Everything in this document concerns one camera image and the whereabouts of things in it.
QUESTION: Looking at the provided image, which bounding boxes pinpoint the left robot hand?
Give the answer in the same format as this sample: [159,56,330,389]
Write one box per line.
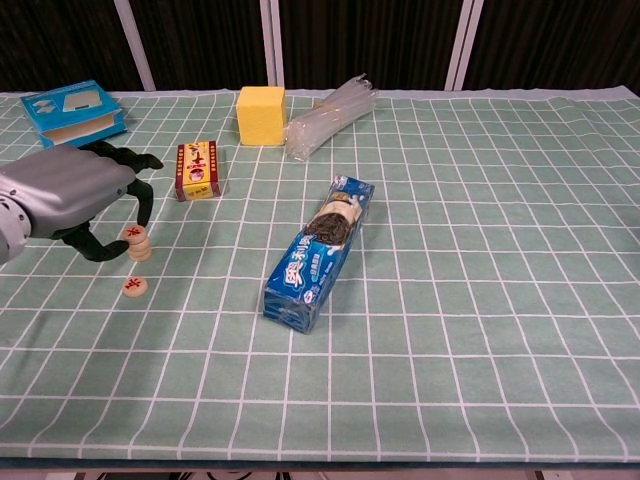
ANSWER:
[0,140,165,264]

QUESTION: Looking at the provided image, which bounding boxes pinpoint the blue kitchen scale box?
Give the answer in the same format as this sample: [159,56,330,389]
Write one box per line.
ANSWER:
[19,79,129,151]

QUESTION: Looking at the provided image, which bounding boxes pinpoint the red yellow card box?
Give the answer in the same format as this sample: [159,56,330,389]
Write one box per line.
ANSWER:
[175,139,224,203]

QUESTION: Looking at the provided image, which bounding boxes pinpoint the dark ribbed partition panel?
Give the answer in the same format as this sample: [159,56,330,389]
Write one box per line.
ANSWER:
[134,0,274,92]
[447,0,640,96]
[0,0,156,94]
[272,0,474,92]

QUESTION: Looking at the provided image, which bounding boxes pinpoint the yellow sponge block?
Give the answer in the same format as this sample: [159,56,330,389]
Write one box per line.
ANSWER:
[236,85,288,148]

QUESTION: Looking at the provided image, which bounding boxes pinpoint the blue Oreo cookie pack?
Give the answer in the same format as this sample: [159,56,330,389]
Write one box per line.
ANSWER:
[262,174,376,335]

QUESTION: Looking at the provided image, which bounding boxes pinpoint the clear glue stick bundle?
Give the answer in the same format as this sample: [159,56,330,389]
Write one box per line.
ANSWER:
[283,73,380,163]

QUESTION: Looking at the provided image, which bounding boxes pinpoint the green checked tablecloth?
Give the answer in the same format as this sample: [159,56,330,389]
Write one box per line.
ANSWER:
[0,85,640,464]

